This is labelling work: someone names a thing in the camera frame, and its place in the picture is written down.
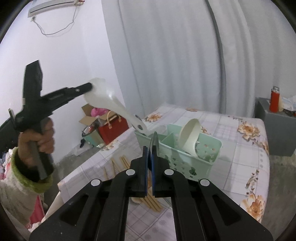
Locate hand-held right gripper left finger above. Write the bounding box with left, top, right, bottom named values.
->
left=29, top=146, right=148, bottom=241

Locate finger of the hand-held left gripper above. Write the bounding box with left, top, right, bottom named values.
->
left=40, top=83, right=93, bottom=114

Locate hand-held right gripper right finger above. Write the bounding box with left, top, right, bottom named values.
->
left=150, top=148, right=273, bottom=241

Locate pile of wooden chopsticks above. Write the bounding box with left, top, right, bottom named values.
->
left=103, top=156, right=163, bottom=212

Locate white plastic rice paddle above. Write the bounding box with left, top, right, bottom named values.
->
left=83, top=77, right=147, bottom=135

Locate cream plastic rice paddle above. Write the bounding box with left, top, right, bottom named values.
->
left=180, top=119, right=204, bottom=156

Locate green plastic utensil basket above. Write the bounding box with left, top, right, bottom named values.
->
left=134, top=123, right=223, bottom=181

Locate person's left forearm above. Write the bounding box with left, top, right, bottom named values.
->
left=0, top=147, right=53, bottom=223

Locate person's left hand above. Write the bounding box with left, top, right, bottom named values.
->
left=18, top=117, right=55, bottom=168

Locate cardboard box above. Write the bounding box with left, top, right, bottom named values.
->
left=79, top=104, right=109, bottom=127

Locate pink plastic bag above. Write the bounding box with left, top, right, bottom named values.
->
left=91, top=108, right=109, bottom=117

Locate black furniture panel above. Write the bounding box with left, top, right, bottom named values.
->
left=0, top=116, right=20, bottom=154

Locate teal bag on floor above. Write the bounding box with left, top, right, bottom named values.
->
left=81, top=126, right=105, bottom=149

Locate red tote bag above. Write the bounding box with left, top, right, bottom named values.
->
left=98, top=111, right=129, bottom=144

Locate floral checked tablecloth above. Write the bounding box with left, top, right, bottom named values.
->
left=57, top=104, right=271, bottom=241

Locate white air conditioner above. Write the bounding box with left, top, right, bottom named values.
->
left=28, top=0, right=84, bottom=18

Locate white curtain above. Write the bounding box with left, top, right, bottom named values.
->
left=102, top=0, right=296, bottom=118

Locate grey cabinet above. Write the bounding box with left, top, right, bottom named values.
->
left=254, top=97, right=296, bottom=157

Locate red thermos bottle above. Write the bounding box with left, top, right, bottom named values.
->
left=269, top=86, right=280, bottom=113

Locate white plastic bag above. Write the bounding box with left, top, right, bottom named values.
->
left=279, top=95, right=296, bottom=112

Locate air conditioner cable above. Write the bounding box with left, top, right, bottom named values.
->
left=30, top=5, right=78, bottom=36

